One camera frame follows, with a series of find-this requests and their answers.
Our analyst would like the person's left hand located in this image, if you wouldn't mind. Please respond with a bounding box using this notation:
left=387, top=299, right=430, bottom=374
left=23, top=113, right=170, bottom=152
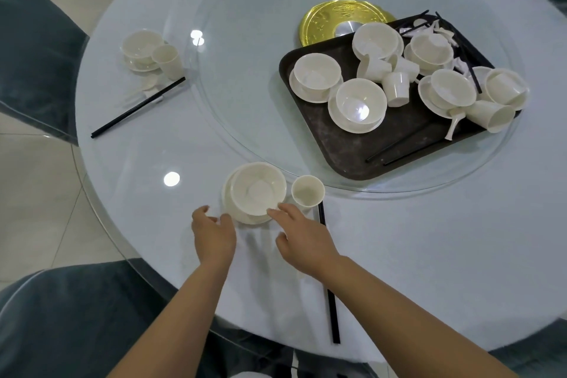
left=191, top=204, right=238, bottom=268

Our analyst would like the person's right hand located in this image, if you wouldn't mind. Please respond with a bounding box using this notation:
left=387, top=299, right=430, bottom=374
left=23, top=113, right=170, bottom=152
left=265, top=203, right=342, bottom=281

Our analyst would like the white round table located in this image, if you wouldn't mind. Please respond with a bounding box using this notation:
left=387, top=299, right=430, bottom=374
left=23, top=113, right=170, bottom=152
left=74, top=0, right=567, bottom=365

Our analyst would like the person's left forearm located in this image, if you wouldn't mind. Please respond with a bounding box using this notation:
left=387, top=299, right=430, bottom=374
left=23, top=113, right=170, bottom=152
left=106, top=256, right=233, bottom=378

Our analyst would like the gold turntable base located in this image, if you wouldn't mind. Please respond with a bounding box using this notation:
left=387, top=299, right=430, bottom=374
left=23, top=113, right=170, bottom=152
left=297, top=0, right=397, bottom=48

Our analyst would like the glass lazy susan turntable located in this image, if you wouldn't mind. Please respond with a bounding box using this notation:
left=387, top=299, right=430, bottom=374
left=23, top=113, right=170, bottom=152
left=161, top=0, right=523, bottom=195

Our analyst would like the black tray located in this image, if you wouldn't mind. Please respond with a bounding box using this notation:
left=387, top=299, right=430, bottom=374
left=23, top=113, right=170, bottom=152
left=278, top=13, right=524, bottom=181

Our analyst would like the person's right forearm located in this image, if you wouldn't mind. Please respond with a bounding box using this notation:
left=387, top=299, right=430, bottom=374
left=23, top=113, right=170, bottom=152
left=318, top=256, right=519, bottom=378

